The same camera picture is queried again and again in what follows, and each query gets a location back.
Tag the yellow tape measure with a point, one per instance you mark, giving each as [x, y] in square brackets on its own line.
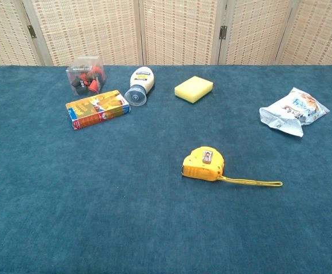
[200, 169]

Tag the yellow sponge block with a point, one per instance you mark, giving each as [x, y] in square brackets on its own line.
[192, 87]

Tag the white squeeze sauce bottle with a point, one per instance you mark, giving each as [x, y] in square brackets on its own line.
[141, 78]

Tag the orange yellow carton box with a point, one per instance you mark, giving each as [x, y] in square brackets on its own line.
[97, 109]

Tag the clear box of binder clips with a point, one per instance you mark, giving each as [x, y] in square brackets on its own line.
[83, 80]

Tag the metal screen hinge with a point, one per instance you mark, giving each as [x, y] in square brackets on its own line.
[32, 31]
[223, 32]

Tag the white crumpled snack bag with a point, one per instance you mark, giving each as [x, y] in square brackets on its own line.
[291, 111]

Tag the woven folding screen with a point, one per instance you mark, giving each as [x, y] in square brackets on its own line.
[97, 28]

